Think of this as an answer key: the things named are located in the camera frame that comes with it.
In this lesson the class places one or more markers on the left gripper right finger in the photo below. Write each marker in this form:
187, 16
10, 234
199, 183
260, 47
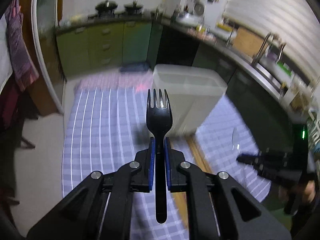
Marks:
218, 206

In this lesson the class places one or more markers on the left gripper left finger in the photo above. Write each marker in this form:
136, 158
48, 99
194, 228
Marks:
100, 207

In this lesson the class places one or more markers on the black plastic fork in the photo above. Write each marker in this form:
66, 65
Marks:
159, 122

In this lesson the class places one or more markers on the white plastic utensil holder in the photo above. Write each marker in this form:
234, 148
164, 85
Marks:
193, 93

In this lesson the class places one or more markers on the person's right hand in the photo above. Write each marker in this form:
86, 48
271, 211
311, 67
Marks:
308, 192

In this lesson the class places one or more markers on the blue checkered tablecloth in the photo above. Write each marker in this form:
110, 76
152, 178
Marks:
107, 127

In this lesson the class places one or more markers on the steel double sink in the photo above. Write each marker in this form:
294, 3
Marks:
276, 74

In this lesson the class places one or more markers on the steel sink faucet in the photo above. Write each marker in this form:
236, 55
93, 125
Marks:
266, 45

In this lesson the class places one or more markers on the wooden cutting board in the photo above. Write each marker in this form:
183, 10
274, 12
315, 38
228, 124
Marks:
247, 42

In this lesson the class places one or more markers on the dark floor mat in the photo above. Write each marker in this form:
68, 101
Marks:
135, 67

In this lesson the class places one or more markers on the white window blind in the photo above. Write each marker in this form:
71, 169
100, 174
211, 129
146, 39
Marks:
292, 20

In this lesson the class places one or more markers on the purple checkered apron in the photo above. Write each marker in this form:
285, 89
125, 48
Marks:
23, 67

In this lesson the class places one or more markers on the green lower cabinets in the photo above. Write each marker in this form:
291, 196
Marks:
102, 45

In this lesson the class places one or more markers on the white hanging sheet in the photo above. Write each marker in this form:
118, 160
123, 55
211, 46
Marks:
5, 62

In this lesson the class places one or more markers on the left black wok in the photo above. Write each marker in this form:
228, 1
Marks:
106, 7

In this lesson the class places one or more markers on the black wok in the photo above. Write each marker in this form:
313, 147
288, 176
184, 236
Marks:
133, 8
106, 7

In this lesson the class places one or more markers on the right black wok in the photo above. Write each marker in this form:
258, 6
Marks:
133, 8

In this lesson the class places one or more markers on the glass sliding door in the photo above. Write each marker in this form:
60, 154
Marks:
44, 22

